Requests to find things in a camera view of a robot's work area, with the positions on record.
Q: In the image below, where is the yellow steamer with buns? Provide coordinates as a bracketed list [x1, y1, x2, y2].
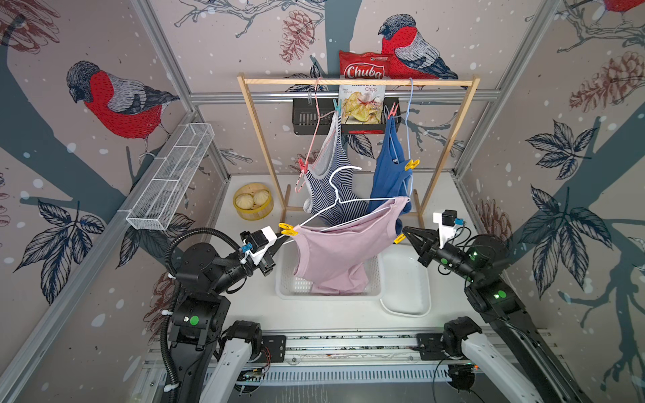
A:
[233, 183, 274, 221]

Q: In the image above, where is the black wall basket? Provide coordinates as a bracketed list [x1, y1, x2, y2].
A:
[292, 97, 399, 136]

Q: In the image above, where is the white perforated basket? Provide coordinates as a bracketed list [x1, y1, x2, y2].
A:
[275, 237, 384, 300]

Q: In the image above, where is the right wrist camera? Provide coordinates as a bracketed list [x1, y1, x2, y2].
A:
[433, 209, 465, 249]

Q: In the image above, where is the white wire hanger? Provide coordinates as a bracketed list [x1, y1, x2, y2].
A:
[281, 165, 399, 238]

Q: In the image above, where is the yellow clothespin on blue top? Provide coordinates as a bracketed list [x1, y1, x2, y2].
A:
[405, 160, 420, 171]

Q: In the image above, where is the light blue wire hanger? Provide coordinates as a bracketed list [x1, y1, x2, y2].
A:
[392, 77, 418, 197]

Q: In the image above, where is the pink wire hanger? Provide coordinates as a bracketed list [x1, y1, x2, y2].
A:
[294, 77, 332, 193]

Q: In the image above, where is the pink tank top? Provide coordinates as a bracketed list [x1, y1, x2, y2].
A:
[293, 196, 408, 295]

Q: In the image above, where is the red clothespin on blue top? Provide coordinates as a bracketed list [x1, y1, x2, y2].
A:
[387, 102, 400, 119]

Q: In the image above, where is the wooden clothes rack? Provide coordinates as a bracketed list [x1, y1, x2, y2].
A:
[237, 73, 480, 227]

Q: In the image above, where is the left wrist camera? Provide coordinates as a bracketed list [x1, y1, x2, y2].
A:
[240, 227, 278, 265]

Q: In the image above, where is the red clothespin on striped top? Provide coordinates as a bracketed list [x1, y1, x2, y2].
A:
[298, 158, 309, 175]

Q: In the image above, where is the white wire mesh shelf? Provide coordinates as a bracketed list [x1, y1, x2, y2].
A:
[126, 123, 214, 231]

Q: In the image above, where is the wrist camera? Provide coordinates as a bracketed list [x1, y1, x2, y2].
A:
[433, 209, 465, 249]
[240, 227, 278, 265]

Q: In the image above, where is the white plastic tray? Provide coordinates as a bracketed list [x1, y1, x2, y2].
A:
[380, 245, 432, 318]

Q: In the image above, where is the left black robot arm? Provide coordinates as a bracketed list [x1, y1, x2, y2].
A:
[160, 227, 283, 402]

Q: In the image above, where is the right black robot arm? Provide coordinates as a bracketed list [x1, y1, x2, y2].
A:
[402, 226, 590, 402]

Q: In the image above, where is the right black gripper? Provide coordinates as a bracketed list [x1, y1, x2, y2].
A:
[403, 227, 483, 287]

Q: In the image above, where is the striped tank top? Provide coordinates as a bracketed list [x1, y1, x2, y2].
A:
[304, 112, 368, 226]

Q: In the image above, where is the red chips bag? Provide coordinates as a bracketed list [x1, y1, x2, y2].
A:
[337, 49, 391, 135]

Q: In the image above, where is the blue tank top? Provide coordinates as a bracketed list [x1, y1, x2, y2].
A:
[368, 118, 413, 215]

